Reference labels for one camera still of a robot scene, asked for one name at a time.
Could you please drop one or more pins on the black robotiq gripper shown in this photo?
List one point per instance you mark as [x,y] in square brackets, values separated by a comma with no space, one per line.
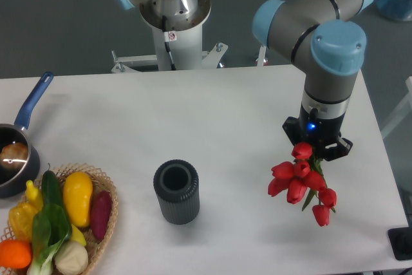
[324,135]

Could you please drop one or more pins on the red tulip bouquet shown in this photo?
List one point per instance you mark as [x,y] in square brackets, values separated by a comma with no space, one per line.
[303,180]

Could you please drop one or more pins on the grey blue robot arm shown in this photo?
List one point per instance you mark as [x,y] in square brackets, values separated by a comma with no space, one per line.
[317,36]

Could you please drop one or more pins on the dark grey ribbed vase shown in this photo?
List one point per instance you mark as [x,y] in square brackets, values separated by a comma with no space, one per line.
[176,184]

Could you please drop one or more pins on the black device at edge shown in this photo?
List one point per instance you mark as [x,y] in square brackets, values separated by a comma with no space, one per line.
[400,240]

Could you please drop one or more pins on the purple sweet potato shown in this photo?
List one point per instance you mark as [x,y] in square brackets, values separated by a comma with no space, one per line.
[100,214]

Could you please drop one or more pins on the yellow squash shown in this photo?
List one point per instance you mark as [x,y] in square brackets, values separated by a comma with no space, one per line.
[77,194]

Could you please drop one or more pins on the yellow banana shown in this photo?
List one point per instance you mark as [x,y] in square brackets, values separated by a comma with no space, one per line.
[77,236]

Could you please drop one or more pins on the beige garlic bulb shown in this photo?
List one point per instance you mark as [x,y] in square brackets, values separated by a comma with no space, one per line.
[71,259]

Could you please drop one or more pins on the green cucumber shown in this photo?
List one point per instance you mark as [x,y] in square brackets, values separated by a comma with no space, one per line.
[51,189]

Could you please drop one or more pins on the green bok choy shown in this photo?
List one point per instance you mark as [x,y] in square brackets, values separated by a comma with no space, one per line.
[50,230]

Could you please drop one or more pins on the small yellow pepper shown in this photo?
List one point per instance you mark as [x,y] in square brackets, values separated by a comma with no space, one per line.
[34,195]

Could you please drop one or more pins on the yellow bell pepper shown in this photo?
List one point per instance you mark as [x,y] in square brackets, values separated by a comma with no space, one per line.
[21,220]

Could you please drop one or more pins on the brown meat patty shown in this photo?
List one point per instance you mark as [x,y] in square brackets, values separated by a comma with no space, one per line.
[14,155]

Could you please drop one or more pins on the orange fruit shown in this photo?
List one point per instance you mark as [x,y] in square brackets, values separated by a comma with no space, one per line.
[15,254]

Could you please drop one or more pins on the white frame at right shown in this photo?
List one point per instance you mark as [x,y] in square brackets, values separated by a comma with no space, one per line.
[399,113]

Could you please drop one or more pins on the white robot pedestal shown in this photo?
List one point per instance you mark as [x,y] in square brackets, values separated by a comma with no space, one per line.
[176,27]

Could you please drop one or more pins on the blue handled saucepan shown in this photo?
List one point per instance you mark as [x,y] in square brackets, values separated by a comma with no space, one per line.
[13,181]

